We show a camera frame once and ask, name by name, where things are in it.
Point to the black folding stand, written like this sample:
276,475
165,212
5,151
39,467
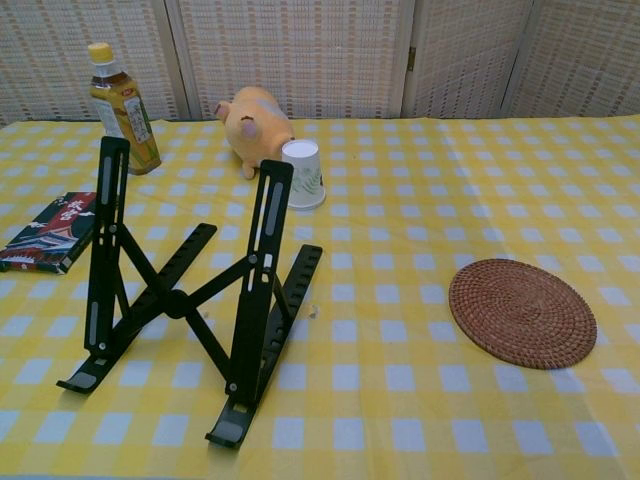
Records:
175,305

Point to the dark printed box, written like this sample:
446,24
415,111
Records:
50,235

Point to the white paper cup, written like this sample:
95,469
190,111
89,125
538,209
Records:
302,175

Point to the yellow cap tea bottle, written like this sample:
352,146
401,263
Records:
125,115

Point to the orange plush toy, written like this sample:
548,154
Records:
255,125

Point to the brown woven round coaster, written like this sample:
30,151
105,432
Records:
522,312

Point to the woven folding screen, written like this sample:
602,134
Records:
300,50

